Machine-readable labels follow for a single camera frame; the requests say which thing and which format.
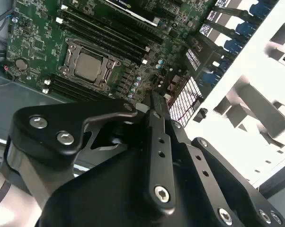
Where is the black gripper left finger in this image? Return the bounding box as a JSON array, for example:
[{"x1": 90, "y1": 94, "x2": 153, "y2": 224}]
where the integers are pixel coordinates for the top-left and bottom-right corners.
[{"x1": 5, "y1": 90, "x2": 178, "y2": 216}]

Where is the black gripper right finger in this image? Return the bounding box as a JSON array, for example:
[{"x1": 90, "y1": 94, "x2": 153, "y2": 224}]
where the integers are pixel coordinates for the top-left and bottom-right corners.
[{"x1": 155, "y1": 92, "x2": 285, "y2": 227}]

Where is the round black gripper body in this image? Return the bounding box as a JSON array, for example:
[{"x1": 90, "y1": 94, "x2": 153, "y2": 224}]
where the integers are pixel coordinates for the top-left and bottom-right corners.
[{"x1": 38, "y1": 118, "x2": 285, "y2": 227}]

